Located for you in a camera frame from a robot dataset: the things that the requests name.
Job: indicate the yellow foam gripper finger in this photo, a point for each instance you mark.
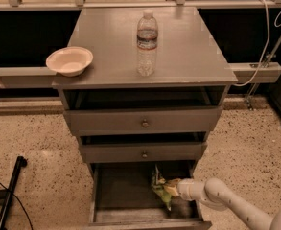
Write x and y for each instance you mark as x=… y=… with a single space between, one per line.
x=171 y=187

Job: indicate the green jalapeno chip bag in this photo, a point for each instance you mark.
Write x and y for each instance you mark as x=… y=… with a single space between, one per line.
x=157 y=183

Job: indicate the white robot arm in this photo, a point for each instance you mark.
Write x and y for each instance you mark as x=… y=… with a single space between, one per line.
x=214 y=194

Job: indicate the middle grey drawer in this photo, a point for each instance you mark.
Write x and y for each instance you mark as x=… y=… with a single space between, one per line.
x=133 y=152

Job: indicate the grey drawer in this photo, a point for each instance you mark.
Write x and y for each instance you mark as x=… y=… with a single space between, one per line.
x=123 y=199
x=129 y=121
x=133 y=152

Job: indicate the bottom grey drawer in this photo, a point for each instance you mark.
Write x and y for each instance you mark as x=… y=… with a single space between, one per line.
x=123 y=199

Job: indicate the top grey drawer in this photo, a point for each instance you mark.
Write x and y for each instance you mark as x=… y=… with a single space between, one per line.
x=129 y=121

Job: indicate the brass top drawer knob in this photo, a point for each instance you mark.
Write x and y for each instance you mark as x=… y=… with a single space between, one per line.
x=145 y=123

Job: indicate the grey wooden drawer cabinet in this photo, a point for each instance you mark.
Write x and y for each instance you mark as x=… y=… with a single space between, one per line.
x=190 y=69

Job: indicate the clear plastic water bottle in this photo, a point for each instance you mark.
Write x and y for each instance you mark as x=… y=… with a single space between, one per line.
x=147 y=41

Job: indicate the white paper bowl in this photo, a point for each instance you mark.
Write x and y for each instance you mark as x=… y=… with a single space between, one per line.
x=69 y=61

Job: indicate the black metal stand leg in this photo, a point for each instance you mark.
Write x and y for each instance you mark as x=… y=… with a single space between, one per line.
x=6 y=193

